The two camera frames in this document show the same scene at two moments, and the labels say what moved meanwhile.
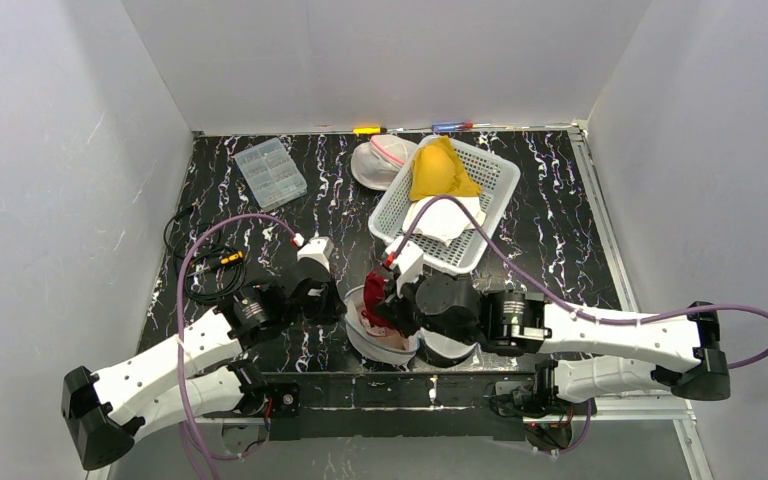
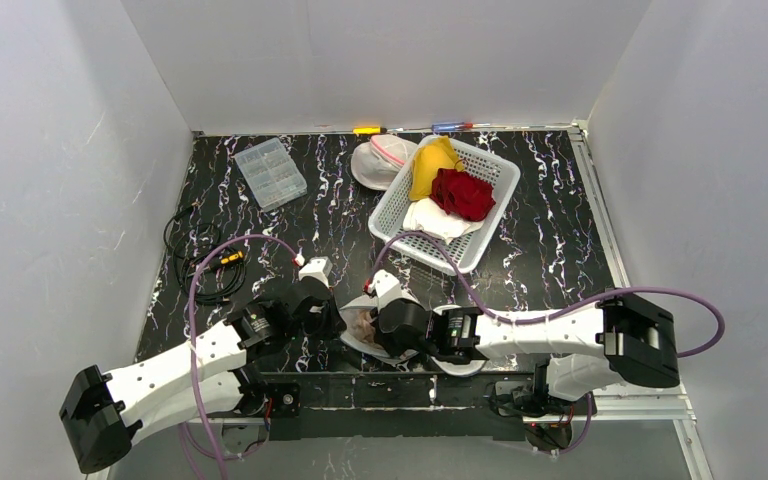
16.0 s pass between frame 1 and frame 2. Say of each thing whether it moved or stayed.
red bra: moved
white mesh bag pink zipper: stayed
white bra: stayed
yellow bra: stayed
